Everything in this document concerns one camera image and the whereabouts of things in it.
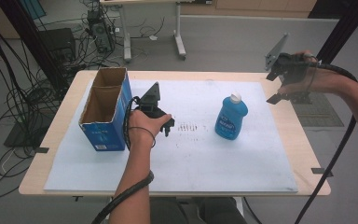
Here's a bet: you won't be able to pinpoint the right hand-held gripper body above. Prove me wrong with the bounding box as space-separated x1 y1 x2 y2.
264 32 320 88

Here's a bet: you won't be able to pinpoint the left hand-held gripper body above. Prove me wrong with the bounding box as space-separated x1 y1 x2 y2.
133 81 169 119

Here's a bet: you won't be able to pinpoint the blue bottle with white cap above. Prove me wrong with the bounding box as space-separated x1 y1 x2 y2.
213 91 249 141

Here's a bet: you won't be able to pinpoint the blue cardboard box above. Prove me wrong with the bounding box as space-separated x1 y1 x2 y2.
78 66 134 153

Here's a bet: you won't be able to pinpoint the person's left hand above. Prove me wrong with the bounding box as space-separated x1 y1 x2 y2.
127 109 172 150

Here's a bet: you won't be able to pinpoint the person's right hand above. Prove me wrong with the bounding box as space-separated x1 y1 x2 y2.
277 50 343 97

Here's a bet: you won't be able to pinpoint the black wrist band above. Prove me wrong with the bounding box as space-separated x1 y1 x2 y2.
127 125 158 150
306 61 321 92

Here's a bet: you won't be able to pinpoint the light blue foam mat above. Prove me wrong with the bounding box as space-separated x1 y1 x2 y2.
43 78 299 193

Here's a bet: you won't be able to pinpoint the grey floor mat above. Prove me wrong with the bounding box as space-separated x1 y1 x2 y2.
292 91 345 128

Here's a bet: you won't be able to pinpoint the wooden cabinet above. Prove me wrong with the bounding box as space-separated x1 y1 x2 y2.
180 0 319 19

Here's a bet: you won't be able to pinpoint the person's legs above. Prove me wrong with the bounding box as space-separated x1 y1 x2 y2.
148 196 247 224

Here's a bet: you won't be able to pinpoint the black computer tower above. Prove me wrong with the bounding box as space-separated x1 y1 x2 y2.
86 8 117 54

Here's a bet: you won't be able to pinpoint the black equipment case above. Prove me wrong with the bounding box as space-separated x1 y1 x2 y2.
37 27 77 65

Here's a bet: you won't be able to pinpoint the black metal frame post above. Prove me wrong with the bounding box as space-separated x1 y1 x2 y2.
0 0 70 94
287 0 358 105

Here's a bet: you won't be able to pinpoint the white desk frame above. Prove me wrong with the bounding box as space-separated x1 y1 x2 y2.
100 0 188 63

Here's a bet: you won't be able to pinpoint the black sleeved right gripper cable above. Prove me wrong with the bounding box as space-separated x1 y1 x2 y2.
293 60 358 224

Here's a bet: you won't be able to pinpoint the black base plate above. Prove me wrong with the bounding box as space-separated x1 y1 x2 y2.
3 111 58 149

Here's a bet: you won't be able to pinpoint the tangle of black floor cables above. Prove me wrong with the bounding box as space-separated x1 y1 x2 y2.
0 0 90 201

